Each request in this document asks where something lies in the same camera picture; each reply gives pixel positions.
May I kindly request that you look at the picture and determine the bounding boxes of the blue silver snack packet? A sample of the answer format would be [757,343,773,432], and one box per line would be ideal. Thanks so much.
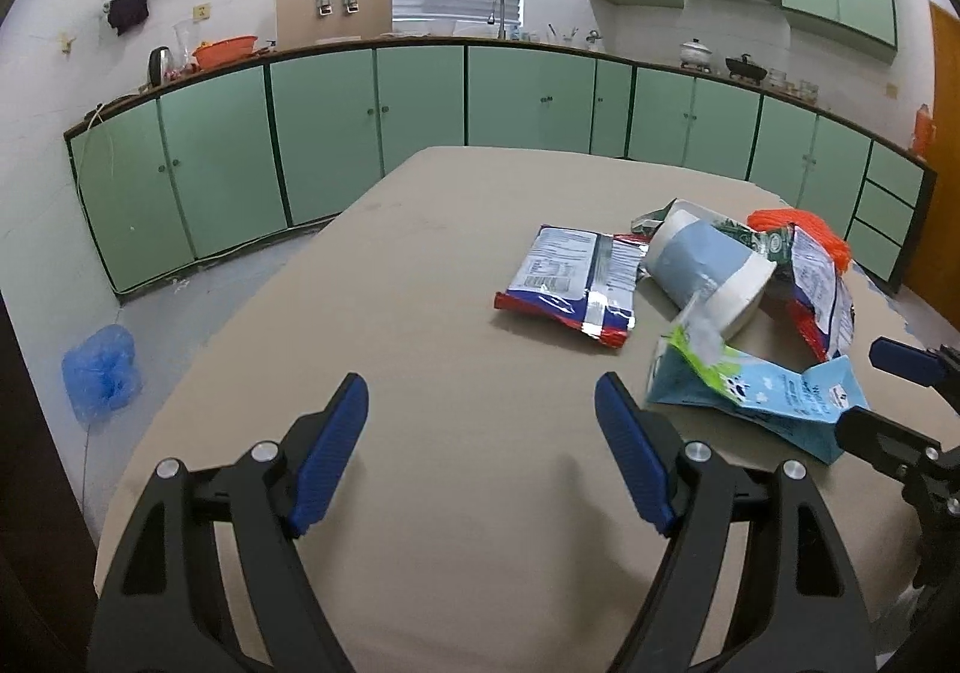
[493,225,650,349]

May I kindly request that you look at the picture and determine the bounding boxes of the blue white paper cup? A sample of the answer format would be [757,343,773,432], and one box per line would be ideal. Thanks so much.
[645,208,775,338]

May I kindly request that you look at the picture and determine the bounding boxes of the wooden door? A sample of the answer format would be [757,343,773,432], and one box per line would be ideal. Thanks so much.
[900,1,960,329]

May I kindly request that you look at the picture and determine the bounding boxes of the blue plastic bag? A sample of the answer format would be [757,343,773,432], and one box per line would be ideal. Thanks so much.
[61,325,143,426]

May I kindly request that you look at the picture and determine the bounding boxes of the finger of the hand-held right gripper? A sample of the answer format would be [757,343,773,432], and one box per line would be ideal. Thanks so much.
[834,405,946,488]
[870,337,960,413]

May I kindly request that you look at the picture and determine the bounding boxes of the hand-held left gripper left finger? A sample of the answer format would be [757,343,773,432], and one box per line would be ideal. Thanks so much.
[86,373,370,673]

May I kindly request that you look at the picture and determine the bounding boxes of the blue milk carton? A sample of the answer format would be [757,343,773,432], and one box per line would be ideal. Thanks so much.
[645,294,871,465]

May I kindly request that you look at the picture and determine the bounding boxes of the green base cabinets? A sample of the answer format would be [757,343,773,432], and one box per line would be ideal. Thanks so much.
[64,37,938,299]

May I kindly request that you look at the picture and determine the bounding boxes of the orange foam fruit net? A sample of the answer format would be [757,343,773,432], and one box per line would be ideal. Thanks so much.
[746,208,854,276]

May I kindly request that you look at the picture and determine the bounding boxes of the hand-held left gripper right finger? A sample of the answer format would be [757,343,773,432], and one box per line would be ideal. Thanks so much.
[595,373,877,673]

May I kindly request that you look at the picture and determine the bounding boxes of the black wok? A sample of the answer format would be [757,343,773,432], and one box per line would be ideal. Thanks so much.
[724,52,770,81]

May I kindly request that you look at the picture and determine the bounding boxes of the dark towel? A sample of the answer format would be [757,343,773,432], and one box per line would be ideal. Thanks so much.
[107,0,149,38]

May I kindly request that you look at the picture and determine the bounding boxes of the orange plastic basket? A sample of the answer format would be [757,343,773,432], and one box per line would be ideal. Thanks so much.
[193,35,258,71]

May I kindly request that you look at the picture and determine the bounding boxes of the cardboard box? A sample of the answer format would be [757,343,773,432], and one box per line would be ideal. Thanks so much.
[275,0,394,44]

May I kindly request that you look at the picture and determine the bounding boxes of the blue white snack packet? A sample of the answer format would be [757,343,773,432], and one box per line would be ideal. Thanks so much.
[786,226,856,365]

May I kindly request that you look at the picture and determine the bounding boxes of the white lace table cover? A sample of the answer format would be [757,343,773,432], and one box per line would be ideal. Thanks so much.
[862,268,912,336]

